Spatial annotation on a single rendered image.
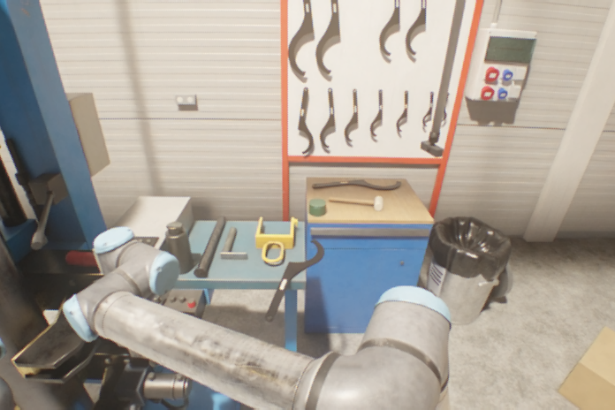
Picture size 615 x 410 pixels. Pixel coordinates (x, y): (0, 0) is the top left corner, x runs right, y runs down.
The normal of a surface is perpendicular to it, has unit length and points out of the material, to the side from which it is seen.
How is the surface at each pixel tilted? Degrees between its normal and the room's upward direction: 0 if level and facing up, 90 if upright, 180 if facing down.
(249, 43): 90
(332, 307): 90
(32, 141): 90
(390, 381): 20
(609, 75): 90
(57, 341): 0
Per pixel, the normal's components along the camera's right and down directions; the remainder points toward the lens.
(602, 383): -0.83, 0.26
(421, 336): 0.31, -0.75
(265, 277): 0.03, -0.87
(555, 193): 0.02, 0.49
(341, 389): -0.14, -0.76
